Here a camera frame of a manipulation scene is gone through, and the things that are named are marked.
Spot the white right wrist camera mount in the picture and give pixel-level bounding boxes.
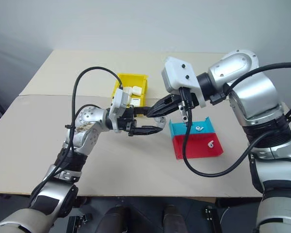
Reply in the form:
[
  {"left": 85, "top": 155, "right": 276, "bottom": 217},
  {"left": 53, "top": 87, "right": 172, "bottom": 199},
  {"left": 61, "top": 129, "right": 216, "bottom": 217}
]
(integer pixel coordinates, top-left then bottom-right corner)
[{"left": 161, "top": 56, "right": 207, "bottom": 108}]

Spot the white earbud case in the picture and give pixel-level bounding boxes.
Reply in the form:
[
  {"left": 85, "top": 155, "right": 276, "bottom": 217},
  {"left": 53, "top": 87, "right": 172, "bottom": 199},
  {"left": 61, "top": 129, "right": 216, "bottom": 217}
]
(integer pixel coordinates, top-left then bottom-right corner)
[{"left": 154, "top": 116, "right": 167, "bottom": 130}]

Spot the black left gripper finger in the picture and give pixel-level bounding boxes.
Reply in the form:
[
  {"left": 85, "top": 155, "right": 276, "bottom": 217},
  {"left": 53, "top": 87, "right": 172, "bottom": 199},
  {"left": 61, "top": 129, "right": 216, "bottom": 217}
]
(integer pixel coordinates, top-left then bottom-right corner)
[
  {"left": 129, "top": 125, "right": 163, "bottom": 137},
  {"left": 133, "top": 106, "right": 153, "bottom": 117}
]

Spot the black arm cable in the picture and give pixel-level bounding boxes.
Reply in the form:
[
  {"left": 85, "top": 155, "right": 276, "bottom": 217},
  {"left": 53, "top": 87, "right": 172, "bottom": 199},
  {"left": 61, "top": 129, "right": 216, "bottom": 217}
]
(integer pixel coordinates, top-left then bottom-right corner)
[
  {"left": 178, "top": 62, "right": 291, "bottom": 178},
  {"left": 29, "top": 66, "right": 124, "bottom": 207}
]

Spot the dark rounded shape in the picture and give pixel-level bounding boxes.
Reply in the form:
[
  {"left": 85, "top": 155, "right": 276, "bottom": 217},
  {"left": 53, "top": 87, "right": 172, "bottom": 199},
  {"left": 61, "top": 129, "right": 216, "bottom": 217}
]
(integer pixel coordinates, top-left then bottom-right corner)
[{"left": 103, "top": 205, "right": 128, "bottom": 233}]

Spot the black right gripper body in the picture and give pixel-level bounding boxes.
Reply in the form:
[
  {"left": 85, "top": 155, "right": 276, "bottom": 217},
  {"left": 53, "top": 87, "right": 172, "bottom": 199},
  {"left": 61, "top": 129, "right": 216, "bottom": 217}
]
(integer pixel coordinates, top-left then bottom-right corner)
[{"left": 169, "top": 92, "right": 201, "bottom": 110}]

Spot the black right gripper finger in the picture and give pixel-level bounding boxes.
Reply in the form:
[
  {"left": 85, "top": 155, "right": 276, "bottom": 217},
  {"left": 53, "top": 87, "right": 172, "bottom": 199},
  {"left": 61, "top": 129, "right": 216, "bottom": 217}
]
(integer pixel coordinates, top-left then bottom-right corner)
[
  {"left": 151, "top": 94, "right": 179, "bottom": 113},
  {"left": 146, "top": 102, "right": 182, "bottom": 119}
]

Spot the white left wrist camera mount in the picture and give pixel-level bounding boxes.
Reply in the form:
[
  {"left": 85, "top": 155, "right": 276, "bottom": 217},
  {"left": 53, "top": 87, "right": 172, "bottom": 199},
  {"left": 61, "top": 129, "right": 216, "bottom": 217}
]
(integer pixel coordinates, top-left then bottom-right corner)
[{"left": 110, "top": 87, "right": 134, "bottom": 133}]

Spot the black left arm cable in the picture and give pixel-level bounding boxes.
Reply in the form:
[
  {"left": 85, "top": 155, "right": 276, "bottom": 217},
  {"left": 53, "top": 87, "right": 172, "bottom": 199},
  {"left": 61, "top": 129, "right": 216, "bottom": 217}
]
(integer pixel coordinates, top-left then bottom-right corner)
[{"left": 29, "top": 66, "right": 124, "bottom": 207}]

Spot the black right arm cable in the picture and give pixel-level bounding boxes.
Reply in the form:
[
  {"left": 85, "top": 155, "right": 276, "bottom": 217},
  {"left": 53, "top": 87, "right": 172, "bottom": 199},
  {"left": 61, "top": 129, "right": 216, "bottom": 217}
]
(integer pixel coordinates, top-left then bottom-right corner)
[{"left": 178, "top": 62, "right": 291, "bottom": 178}]

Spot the black metal bracket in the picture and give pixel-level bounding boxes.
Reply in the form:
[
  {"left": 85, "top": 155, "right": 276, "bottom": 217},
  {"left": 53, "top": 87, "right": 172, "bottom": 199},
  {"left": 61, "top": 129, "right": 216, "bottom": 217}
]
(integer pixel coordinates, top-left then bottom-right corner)
[
  {"left": 67, "top": 213, "right": 93, "bottom": 233},
  {"left": 203, "top": 205, "right": 221, "bottom": 233}
]

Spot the yellow plastic bin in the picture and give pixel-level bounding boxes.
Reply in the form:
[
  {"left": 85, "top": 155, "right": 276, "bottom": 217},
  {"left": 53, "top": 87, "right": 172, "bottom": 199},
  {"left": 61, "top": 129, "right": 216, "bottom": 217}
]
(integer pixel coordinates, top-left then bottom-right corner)
[{"left": 111, "top": 72, "right": 150, "bottom": 117}]

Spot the red plastic tray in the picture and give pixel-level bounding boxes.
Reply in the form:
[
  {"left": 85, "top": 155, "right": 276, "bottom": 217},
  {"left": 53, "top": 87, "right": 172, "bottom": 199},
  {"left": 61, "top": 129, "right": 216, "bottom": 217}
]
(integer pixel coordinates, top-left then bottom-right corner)
[{"left": 172, "top": 133, "right": 225, "bottom": 160}]

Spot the dark round base plate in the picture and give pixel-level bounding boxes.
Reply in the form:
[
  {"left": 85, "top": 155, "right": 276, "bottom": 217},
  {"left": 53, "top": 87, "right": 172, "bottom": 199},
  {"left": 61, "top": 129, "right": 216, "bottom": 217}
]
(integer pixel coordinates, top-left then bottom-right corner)
[{"left": 219, "top": 200, "right": 259, "bottom": 233}]

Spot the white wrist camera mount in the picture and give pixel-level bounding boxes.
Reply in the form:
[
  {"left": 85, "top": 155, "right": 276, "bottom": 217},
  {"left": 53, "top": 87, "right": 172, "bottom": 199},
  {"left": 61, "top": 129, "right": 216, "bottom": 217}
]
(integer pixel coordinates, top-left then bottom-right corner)
[
  {"left": 110, "top": 87, "right": 134, "bottom": 133},
  {"left": 161, "top": 56, "right": 207, "bottom": 108}
]

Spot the teal plastic tray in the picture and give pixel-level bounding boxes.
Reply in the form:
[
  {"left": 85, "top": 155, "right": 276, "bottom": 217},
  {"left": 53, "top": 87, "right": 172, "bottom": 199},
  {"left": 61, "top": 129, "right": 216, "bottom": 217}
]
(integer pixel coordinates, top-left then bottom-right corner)
[{"left": 169, "top": 116, "right": 217, "bottom": 137}]

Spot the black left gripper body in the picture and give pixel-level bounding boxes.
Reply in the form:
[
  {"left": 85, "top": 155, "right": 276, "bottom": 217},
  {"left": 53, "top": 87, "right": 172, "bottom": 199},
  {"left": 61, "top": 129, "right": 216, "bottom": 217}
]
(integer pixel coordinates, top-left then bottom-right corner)
[{"left": 115, "top": 106, "right": 138, "bottom": 136}]

